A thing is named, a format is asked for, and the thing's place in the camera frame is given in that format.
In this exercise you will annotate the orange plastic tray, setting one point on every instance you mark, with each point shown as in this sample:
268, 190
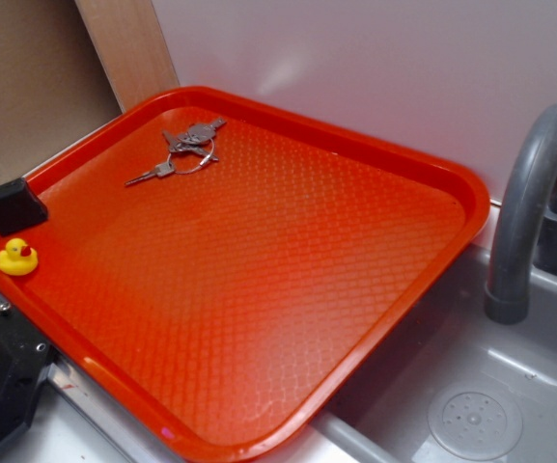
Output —
224, 308

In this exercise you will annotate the silver key bunch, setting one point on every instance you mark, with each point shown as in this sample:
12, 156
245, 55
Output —
198, 139

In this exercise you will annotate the grey plastic sink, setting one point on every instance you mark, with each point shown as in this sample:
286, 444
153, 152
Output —
380, 413

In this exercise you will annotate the wooden plank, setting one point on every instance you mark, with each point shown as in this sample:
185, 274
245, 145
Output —
131, 48

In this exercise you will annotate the yellow rubber duck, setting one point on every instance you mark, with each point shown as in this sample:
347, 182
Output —
18, 258

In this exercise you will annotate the round sink drain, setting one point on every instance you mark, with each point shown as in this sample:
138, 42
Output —
474, 421

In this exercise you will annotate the grey curved faucet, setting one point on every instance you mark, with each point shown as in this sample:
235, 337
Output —
526, 232

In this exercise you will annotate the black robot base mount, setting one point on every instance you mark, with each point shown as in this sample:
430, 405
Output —
25, 358

